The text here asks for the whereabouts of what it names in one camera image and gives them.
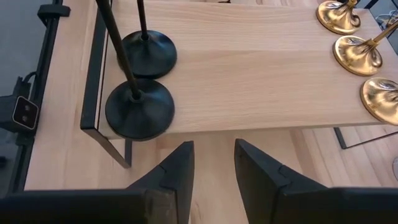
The black camera white faceplate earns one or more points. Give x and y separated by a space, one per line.
25 112

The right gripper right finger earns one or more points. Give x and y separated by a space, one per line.
258 180

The gold candlestick holder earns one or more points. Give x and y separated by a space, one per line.
354 57
337 18
382 99

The black candlestick holder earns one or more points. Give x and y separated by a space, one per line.
149 56
140 115

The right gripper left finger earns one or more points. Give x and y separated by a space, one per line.
174 186

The wooden riser shelf black frame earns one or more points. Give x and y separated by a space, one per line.
248 77

